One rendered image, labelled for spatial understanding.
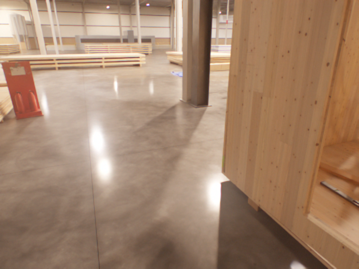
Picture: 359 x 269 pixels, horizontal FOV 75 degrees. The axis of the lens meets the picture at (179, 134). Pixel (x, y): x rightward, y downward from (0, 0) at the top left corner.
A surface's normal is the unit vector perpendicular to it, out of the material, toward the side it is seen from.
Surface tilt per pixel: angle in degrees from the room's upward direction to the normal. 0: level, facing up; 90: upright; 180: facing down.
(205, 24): 90
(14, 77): 90
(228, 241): 0
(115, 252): 0
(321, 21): 90
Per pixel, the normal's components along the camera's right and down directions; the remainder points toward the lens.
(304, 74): -0.92, 0.15
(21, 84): 0.61, 0.29
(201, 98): 0.39, 0.34
